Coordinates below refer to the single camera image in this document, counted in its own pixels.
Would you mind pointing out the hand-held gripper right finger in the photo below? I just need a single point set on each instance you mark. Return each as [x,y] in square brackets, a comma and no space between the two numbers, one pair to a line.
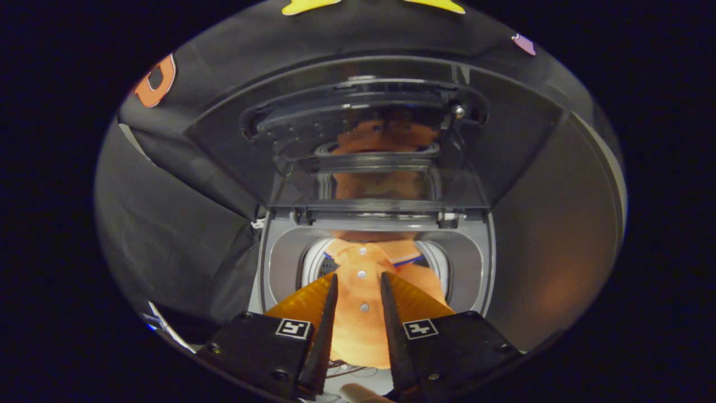
[394,341]

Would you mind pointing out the dark washing machine lid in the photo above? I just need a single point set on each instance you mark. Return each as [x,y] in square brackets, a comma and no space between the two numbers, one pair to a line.
[503,145]

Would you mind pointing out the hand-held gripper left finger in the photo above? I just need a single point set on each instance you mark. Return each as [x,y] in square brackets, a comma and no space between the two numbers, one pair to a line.
[323,341]

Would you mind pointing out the orange polo shirt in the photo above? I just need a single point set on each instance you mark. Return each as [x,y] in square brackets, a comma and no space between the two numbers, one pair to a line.
[361,330]

